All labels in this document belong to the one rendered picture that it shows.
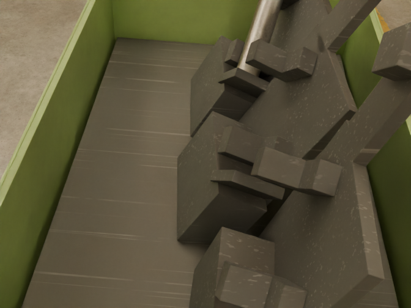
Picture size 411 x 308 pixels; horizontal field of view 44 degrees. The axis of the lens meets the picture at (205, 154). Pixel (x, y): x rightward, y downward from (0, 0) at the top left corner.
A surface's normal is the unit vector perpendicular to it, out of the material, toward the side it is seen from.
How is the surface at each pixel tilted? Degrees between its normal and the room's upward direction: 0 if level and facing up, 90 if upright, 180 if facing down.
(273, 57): 47
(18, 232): 90
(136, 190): 0
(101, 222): 0
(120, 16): 90
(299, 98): 63
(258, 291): 43
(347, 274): 73
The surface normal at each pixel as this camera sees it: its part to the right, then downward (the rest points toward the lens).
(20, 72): 0.05, -0.71
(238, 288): 0.18, -0.05
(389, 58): -0.94, -0.31
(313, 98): -0.87, -0.33
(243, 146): 0.40, -0.03
